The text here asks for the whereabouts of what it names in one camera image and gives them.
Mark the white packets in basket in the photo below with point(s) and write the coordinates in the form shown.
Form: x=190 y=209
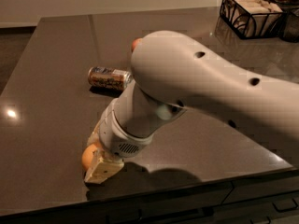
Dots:
x=253 y=18

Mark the orange soda can lying sideways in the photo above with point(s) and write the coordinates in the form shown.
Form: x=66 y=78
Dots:
x=109 y=78

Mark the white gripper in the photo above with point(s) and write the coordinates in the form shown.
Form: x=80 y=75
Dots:
x=120 y=140

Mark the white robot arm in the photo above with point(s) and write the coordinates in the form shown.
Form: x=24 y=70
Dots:
x=173 y=73

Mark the dark mesh container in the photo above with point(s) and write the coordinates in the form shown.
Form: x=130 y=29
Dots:
x=290 y=31

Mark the black drawer handle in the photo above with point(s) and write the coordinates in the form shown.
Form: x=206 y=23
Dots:
x=283 y=206

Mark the red apple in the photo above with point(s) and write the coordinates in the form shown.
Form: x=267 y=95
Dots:
x=135 y=43

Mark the black wire basket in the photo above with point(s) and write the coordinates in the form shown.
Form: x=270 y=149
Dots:
x=224 y=14

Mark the orange fruit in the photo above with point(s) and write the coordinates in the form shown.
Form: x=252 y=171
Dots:
x=87 y=156

